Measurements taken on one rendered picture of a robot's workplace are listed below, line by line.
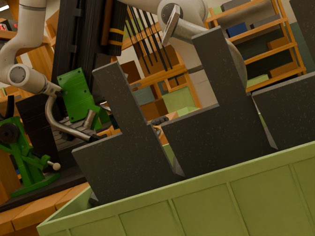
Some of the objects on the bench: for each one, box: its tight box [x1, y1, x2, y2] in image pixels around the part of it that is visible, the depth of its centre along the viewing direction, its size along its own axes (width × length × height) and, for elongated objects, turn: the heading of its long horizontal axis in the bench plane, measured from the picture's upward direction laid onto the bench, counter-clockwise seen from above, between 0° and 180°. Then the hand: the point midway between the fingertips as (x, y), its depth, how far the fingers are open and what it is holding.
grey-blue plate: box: [108, 113, 121, 132], centre depth 213 cm, size 10×2×14 cm, turn 161°
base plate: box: [0, 166, 88, 213], centre depth 207 cm, size 42×110×2 cm, turn 71°
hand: (54, 91), depth 192 cm, fingers closed on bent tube, 3 cm apart
